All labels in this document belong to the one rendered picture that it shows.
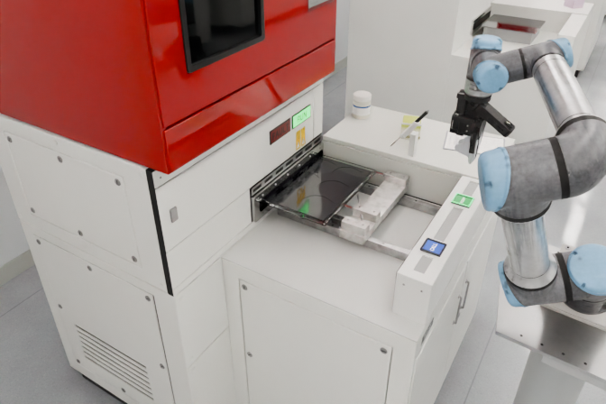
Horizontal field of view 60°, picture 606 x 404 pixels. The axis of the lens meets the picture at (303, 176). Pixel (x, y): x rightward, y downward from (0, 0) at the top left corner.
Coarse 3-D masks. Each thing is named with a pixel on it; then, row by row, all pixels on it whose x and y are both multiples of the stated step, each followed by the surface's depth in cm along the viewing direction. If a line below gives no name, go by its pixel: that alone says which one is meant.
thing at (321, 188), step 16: (320, 160) 194; (304, 176) 184; (320, 176) 184; (336, 176) 184; (352, 176) 184; (272, 192) 175; (288, 192) 175; (304, 192) 175; (320, 192) 175; (336, 192) 175; (304, 208) 167; (320, 208) 167
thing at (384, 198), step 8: (384, 184) 183; (392, 184) 183; (408, 184) 184; (376, 192) 179; (384, 192) 179; (392, 192) 179; (400, 192) 179; (368, 200) 175; (376, 200) 175; (384, 200) 175; (392, 200) 175; (376, 208) 171; (384, 208) 171; (352, 216) 167; (384, 216) 170; (376, 224) 165; (344, 232) 160; (368, 232) 160; (352, 240) 160; (360, 240) 159
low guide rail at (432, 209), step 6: (366, 186) 188; (372, 186) 188; (366, 192) 188; (372, 192) 187; (402, 198) 181; (408, 198) 181; (414, 198) 181; (402, 204) 182; (408, 204) 181; (414, 204) 180; (420, 204) 178; (426, 204) 178; (432, 204) 178; (420, 210) 179; (426, 210) 178; (432, 210) 177
